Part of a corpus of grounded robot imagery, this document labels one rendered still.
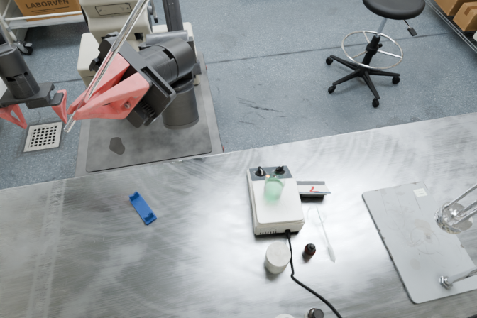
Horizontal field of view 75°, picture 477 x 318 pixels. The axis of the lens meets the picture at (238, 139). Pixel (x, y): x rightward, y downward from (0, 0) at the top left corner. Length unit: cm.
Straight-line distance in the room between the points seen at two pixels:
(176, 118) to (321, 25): 253
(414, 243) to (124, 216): 79
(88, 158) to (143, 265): 81
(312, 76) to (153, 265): 187
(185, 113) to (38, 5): 239
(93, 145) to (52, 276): 80
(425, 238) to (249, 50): 195
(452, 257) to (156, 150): 118
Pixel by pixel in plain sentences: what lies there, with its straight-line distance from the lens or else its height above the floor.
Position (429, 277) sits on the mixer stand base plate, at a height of 76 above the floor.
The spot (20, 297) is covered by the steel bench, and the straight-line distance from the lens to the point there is 99.
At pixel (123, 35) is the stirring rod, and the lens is 27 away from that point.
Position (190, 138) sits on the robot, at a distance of 152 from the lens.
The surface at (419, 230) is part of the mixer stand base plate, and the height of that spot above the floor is 76.
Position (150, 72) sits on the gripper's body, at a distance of 38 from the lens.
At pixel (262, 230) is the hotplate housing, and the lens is 84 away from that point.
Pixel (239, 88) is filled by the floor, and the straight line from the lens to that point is 225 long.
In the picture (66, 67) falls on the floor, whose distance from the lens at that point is 272.
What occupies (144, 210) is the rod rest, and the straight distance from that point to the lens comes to 93.
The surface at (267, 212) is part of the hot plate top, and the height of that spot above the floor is 84.
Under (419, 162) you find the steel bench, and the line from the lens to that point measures 114.
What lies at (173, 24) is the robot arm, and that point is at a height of 106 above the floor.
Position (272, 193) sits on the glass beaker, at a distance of 78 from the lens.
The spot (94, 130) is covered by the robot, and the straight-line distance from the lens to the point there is 169.
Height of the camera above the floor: 158
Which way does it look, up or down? 54 degrees down
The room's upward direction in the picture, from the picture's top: 1 degrees clockwise
